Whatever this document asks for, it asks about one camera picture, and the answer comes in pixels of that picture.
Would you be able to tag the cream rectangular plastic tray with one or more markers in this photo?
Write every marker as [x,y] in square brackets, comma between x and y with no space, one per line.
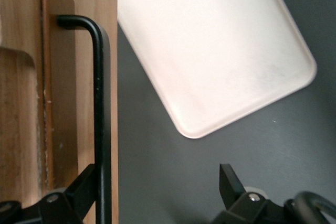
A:
[210,51]

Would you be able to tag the wooden drawer front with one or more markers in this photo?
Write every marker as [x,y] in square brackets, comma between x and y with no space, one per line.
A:
[84,103]

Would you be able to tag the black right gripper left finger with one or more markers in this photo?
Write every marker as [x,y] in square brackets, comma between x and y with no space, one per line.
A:
[57,205]

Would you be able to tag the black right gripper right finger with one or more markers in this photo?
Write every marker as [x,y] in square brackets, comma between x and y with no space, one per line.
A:
[241,208]

